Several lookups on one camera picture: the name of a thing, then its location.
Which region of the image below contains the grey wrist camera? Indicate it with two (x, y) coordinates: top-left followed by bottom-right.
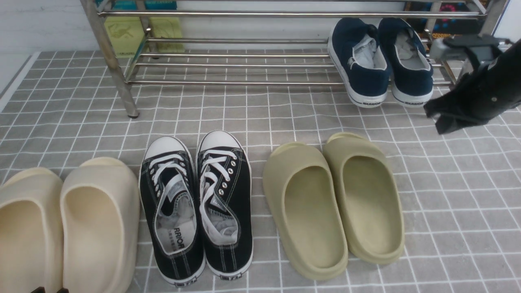
(429, 35), (510, 69)

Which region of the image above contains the steel shoe rack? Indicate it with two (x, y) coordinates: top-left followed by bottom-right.
(81, 0), (510, 119)

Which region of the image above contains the cream slipper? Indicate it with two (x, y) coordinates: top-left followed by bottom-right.
(0, 167), (63, 293)
(60, 157), (141, 293)

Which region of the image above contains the cream slipper far left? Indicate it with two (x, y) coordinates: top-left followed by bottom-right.
(0, 167), (63, 293)

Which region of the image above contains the olive slipper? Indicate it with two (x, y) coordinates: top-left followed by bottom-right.
(263, 142), (348, 280)
(323, 132), (405, 265)

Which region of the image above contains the black canvas sneaker left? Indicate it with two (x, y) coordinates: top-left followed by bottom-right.
(138, 136), (206, 287)

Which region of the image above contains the black canvas sneaker right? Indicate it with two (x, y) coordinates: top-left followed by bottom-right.
(195, 130), (254, 280)

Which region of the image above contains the black image processing book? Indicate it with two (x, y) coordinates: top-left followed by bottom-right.
(405, 2), (484, 38)

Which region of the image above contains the navy slip-on shoe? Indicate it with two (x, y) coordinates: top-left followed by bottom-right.
(378, 18), (433, 107)
(327, 18), (391, 108)

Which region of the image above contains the grey checked floor mat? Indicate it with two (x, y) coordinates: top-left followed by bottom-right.
(1, 51), (520, 293)

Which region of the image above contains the olive slipper right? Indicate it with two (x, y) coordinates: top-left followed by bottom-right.
(323, 132), (405, 265)

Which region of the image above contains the black canvas sneaker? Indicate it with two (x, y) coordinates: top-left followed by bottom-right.
(195, 130), (254, 280)
(138, 136), (206, 287)

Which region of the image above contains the olive slipper left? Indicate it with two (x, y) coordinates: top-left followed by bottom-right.
(263, 142), (348, 280)

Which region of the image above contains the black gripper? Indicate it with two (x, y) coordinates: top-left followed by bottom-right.
(423, 41), (520, 135)

